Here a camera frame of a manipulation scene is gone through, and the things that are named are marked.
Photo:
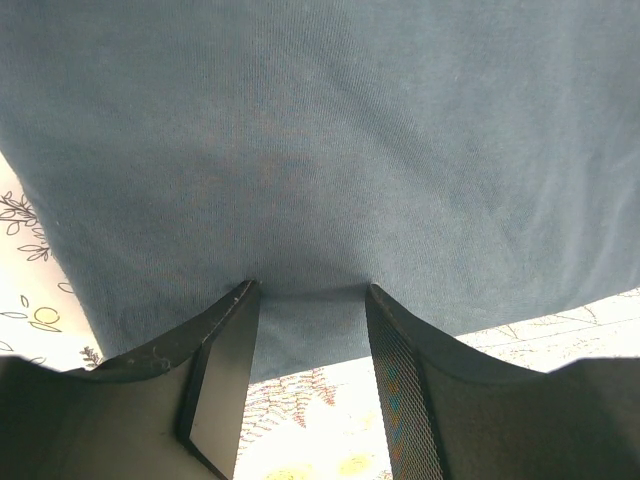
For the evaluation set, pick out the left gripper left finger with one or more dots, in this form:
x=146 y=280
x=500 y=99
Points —
x=169 y=409

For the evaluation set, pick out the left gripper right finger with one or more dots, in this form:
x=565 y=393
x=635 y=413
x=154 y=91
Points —
x=453 y=412

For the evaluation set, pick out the blue-grey t-shirt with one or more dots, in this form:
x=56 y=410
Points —
x=477 y=159

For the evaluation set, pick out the floral table mat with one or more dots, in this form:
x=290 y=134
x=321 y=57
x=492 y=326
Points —
x=323 y=423

